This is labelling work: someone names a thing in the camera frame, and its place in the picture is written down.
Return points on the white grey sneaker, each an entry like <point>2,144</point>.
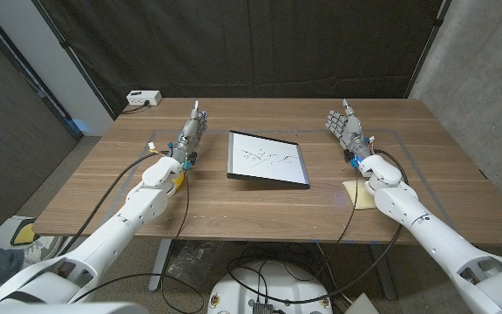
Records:
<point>37,250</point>

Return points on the white power strip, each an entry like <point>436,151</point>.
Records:
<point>144,97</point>

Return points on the black backdrop stand pole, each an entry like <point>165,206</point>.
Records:
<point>440,22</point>
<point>65,45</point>

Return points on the grey metal table leg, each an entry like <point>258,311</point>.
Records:
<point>382,270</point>
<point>160,266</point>

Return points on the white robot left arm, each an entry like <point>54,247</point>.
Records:
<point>116,231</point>

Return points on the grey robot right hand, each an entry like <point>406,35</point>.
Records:
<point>351,131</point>

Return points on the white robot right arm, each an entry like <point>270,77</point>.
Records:
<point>429,227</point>

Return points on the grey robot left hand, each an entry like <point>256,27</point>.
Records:
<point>192,131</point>

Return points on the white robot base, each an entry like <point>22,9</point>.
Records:
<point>273,283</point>

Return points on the yellow toy banana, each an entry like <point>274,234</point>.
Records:
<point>180,181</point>

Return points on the clear plastic bag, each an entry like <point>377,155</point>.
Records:
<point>194,266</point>

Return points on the beige sponge piece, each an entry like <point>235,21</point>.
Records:
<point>364,200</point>

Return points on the grey tape rectangle outline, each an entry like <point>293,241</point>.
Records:
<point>312,130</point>

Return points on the white flat board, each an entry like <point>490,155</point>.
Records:
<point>362,305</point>

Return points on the white robot chest cover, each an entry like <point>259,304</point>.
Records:
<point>59,309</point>

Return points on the yellow black-edged pad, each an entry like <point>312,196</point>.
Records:
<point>26,235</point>

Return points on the small black-framed whiteboard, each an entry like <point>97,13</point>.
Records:
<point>268,159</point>

